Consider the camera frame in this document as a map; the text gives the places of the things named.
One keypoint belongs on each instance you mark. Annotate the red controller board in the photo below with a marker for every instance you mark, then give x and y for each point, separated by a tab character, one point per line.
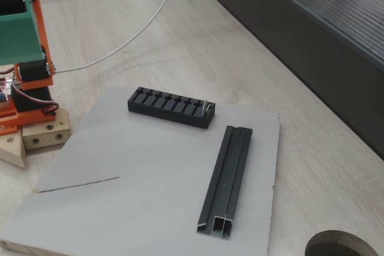
1	91

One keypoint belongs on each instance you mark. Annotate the small metal bracket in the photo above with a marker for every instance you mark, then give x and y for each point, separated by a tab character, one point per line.
205	109

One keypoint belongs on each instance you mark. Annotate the pale wooden base block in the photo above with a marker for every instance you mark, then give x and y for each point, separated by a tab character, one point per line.
45	140

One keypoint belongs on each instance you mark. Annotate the black slotted tray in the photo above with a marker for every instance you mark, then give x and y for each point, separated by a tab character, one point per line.
168	116

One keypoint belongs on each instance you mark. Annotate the grey plywood board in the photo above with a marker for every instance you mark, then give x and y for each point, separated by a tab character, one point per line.
135	163

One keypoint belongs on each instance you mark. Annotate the wooden wedge block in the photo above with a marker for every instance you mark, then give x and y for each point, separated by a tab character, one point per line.
12	151

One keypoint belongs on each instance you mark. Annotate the black aluminium profile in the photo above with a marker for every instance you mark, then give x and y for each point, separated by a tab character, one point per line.
228	178

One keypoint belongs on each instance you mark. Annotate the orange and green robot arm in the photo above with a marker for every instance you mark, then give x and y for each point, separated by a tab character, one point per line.
18	118

